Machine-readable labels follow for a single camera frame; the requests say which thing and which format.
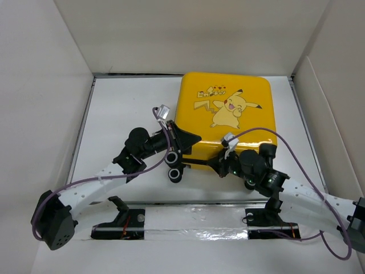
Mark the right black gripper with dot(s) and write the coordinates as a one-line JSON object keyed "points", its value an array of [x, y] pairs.
{"points": [[219, 165]]}

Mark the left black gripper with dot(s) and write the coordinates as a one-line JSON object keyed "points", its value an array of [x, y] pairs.
{"points": [[181, 140]]}

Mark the yellow hard-shell suitcase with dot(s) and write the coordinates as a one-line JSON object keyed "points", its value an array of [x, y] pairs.
{"points": [[211, 105]]}

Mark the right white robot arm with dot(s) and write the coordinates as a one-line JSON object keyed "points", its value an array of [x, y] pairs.
{"points": [[291, 201]]}

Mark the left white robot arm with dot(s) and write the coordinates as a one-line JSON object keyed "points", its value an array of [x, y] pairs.
{"points": [[54, 219]]}

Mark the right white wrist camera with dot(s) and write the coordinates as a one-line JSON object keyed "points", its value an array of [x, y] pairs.
{"points": [[229, 142]]}

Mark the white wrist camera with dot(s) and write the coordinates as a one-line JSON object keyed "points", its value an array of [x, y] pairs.
{"points": [[161, 112], [229, 142]]}

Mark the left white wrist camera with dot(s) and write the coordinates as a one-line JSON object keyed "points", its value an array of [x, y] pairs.
{"points": [[161, 112]]}

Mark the metal rail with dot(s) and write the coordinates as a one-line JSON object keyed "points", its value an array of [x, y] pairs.
{"points": [[180, 203]]}

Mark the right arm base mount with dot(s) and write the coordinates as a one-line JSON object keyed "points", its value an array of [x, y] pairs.
{"points": [[264, 223]]}

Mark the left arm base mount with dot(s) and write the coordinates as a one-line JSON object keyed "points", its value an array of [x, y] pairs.
{"points": [[127, 225]]}

